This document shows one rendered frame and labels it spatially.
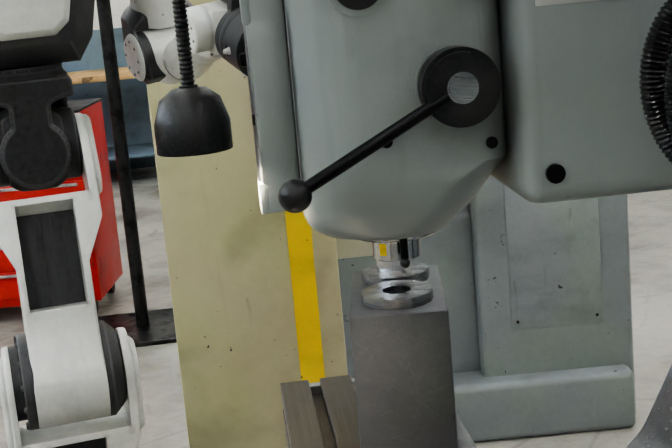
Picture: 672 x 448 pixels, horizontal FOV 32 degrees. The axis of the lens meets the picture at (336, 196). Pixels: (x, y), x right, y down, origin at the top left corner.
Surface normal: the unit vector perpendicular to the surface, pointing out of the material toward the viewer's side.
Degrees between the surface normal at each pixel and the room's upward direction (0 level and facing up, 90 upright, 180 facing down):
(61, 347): 65
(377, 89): 90
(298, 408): 0
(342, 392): 0
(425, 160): 90
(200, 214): 90
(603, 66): 90
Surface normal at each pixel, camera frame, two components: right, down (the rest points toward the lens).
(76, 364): 0.24, -0.26
